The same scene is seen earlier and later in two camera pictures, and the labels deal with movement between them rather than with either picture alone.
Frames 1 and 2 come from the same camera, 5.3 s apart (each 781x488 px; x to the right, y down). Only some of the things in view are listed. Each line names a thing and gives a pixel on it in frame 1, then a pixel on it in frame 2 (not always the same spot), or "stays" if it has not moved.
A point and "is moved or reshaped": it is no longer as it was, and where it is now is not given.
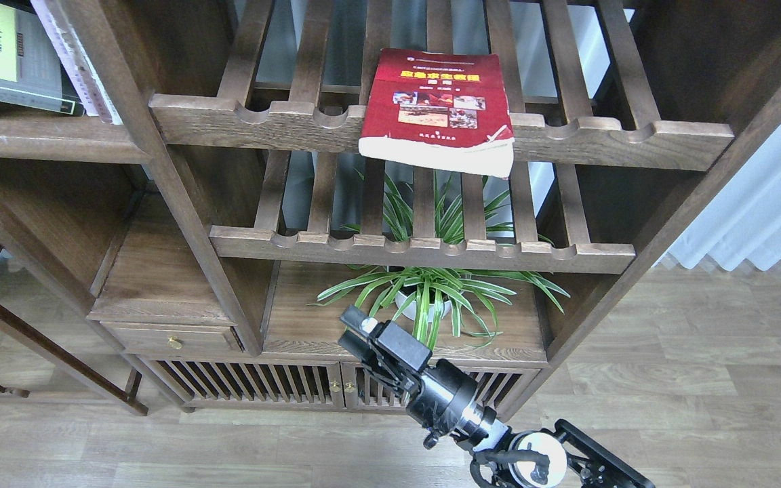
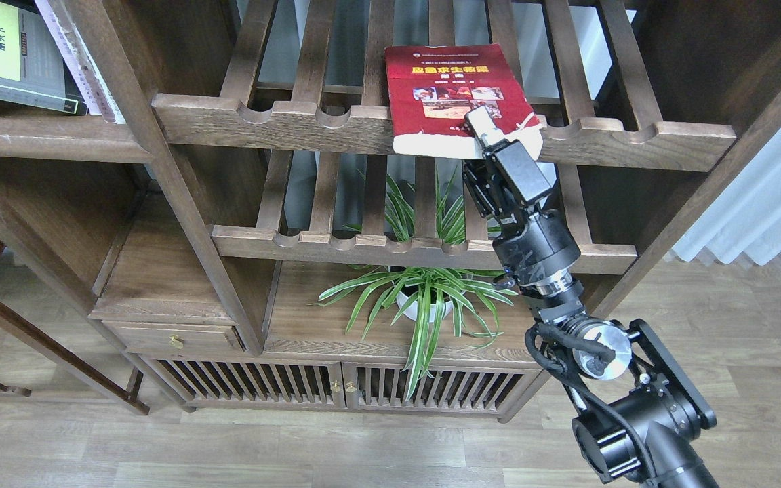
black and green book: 7,53 stays
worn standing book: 99,102 stays
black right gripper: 445,400 to 537,249
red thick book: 439,111 is moved or reshaped
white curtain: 774,210 stays
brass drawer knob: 175,341 stays
